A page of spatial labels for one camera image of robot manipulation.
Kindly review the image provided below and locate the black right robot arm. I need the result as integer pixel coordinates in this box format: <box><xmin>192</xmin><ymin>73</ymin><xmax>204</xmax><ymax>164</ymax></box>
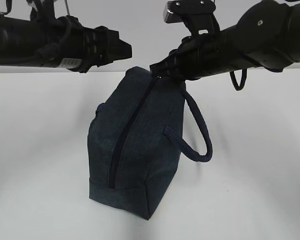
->
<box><xmin>150</xmin><ymin>0</ymin><xmax>300</xmax><ymax>81</ymax></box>

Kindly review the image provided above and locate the dark blue lunch bag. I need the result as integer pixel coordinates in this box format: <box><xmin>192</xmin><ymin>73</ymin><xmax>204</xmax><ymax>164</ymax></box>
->
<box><xmin>87</xmin><ymin>66</ymin><xmax>213</xmax><ymax>220</ymax></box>

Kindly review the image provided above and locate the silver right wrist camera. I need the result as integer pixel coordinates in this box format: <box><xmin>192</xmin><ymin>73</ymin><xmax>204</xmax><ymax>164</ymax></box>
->
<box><xmin>163</xmin><ymin>0</ymin><xmax>216</xmax><ymax>24</ymax></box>

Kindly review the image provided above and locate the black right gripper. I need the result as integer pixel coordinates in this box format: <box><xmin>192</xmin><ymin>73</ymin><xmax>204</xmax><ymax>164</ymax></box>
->
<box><xmin>149</xmin><ymin>34</ymin><xmax>223</xmax><ymax>81</ymax></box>

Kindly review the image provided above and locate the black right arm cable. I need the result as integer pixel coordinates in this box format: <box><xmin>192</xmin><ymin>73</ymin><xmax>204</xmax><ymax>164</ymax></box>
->
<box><xmin>229</xmin><ymin>67</ymin><xmax>248</xmax><ymax>91</ymax></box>

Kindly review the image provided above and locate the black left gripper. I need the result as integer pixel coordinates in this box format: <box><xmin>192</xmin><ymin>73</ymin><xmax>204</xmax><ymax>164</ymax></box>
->
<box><xmin>82</xmin><ymin>26</ymin><xmax>132</xmax><ymax>73</ymax></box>

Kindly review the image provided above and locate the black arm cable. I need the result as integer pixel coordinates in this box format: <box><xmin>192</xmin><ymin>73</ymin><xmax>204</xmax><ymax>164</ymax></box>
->
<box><xmin>229</xmin><ymin>67</ymin><xmax>248</xmax><ymax>91</ymax></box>
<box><xmin>4</xmin><ymin>0</ymin><xmax>73</xmax><ymax>68</ymax></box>

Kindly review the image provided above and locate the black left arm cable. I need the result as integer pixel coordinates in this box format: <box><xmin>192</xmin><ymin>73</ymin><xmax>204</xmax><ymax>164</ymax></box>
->
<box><xmin>4</xmin><ymin>0</ymin><xmax>73</xmax><ymax>68</ymax></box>

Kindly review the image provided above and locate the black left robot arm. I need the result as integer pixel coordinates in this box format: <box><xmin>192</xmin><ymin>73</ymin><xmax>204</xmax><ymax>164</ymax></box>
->
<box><xmin>0</xmin><ymin>14</ymin><xmax>132</xmax><ymax>73</ymax></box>

